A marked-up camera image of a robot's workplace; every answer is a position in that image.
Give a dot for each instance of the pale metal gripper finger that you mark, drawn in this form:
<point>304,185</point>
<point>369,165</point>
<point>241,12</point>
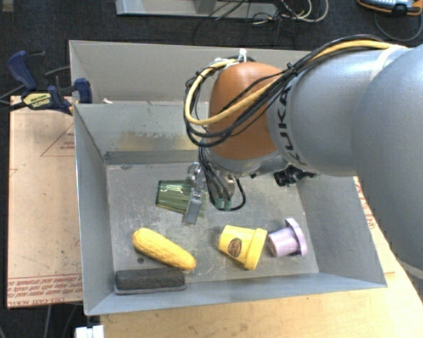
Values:
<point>193,210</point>

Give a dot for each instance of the clear green glass cup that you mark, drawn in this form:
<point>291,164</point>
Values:
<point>172,195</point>

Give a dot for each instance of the yellow toy corn cob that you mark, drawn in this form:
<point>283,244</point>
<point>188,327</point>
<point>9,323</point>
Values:
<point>162,248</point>

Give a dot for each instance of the yellow cup with brown label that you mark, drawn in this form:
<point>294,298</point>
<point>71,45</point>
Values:
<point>241,246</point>

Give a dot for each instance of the pale purple plastic cup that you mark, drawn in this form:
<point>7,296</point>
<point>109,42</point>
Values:
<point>285,241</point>

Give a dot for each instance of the dark grey sponge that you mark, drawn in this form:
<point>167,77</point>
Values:
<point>149,280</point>

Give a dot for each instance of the grey metal bin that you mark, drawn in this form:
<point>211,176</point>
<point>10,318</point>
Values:
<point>148,139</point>

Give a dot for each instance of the small white object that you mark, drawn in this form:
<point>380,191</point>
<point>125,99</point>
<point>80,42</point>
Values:
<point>107,101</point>

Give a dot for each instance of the black cylinder on white bracket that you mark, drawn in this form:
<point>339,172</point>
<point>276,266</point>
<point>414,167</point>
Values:
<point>289,176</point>

